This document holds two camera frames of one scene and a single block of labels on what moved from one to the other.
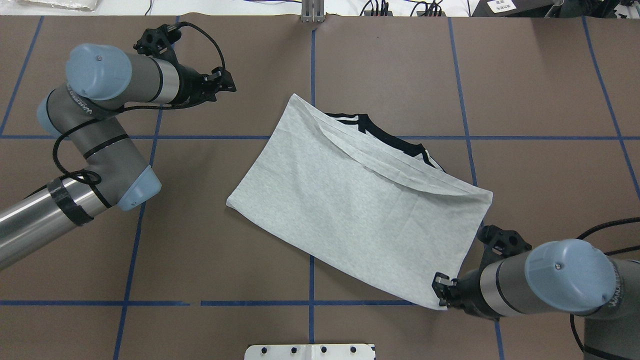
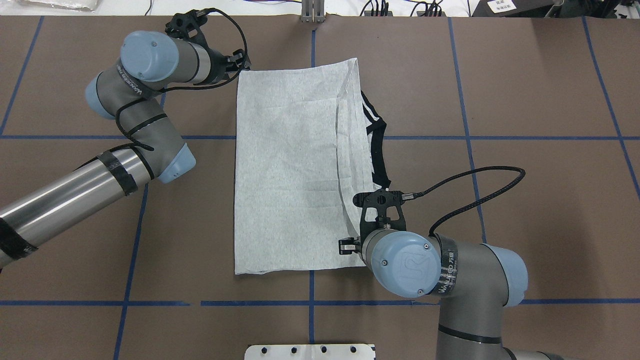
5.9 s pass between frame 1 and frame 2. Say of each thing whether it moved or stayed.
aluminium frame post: stayed
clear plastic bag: stayed
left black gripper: moved
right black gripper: moved
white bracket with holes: stayed
